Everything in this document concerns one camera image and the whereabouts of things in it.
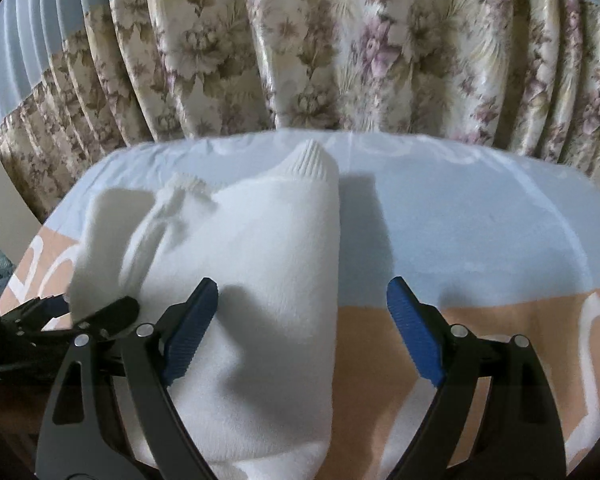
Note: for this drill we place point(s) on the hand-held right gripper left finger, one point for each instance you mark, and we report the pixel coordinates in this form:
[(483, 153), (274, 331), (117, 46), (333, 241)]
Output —
[(190, 335)]

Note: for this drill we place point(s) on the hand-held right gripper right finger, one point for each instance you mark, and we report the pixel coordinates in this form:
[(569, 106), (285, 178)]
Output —
[(415, 330)]

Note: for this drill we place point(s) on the floral curtain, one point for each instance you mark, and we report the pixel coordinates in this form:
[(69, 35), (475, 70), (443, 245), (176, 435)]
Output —
[(330, 50)]

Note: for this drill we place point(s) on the blue and orange printed blanket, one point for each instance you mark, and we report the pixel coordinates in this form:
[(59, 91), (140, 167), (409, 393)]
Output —
[(455, 220)]

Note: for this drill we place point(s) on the white knit sweater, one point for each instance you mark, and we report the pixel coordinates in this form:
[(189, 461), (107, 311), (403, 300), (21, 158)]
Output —
[(260, 260)]

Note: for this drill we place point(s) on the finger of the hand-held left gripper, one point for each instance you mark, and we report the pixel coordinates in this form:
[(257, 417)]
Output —
[(40, 312), (110, 315)]

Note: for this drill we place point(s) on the teal patterned cloth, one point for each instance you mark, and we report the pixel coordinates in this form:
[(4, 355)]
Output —
[(6, 269)]

